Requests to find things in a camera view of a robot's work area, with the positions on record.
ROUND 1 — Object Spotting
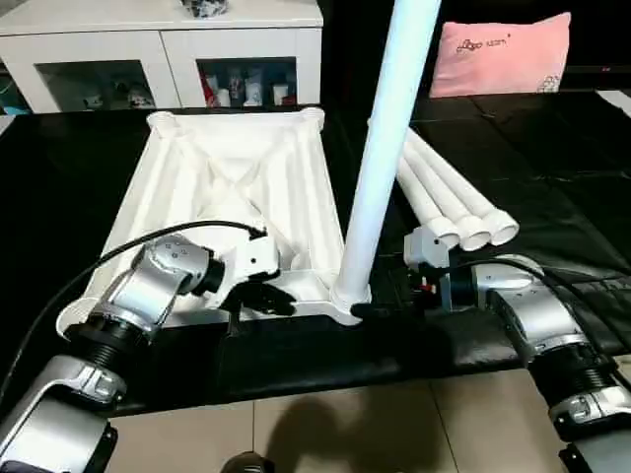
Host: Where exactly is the white plastic table leg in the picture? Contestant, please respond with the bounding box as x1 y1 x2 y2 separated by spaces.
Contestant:
394 158 462 250
406 126 521 246
399 138 492 252
330 0 443 312

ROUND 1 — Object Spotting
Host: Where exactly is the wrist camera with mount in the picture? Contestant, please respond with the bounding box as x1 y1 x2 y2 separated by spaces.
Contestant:
222 229 283 297
402 225 454 297

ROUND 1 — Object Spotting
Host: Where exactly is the white cabinet with glass doors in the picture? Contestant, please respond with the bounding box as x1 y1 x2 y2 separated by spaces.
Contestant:
0 0 325 112

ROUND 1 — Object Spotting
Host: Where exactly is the pink pillow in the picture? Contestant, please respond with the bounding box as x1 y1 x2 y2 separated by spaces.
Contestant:
429 12 573 100

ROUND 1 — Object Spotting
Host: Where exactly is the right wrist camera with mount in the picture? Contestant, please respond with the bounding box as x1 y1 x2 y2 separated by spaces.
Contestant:
402 225 454 297

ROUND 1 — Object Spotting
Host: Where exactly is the black work mat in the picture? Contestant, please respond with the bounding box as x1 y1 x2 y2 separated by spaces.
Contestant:
0 91 631 415

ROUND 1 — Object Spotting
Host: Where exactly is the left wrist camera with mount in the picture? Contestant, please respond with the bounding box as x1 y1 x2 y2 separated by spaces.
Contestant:
222 229 283 297

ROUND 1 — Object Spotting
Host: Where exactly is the black furniture with yellow label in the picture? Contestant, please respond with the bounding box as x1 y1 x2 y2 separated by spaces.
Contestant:
320 0 631 100

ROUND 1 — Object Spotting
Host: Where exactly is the white plastic table top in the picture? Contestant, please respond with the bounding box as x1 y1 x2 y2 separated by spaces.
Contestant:
57 106 382 342

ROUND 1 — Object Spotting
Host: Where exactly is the dark robot foot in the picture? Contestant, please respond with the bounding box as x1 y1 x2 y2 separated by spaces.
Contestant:
221 451 277 473

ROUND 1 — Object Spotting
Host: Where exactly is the dark ornament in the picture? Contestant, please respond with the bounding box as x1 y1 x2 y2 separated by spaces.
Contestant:
182 0 231 20

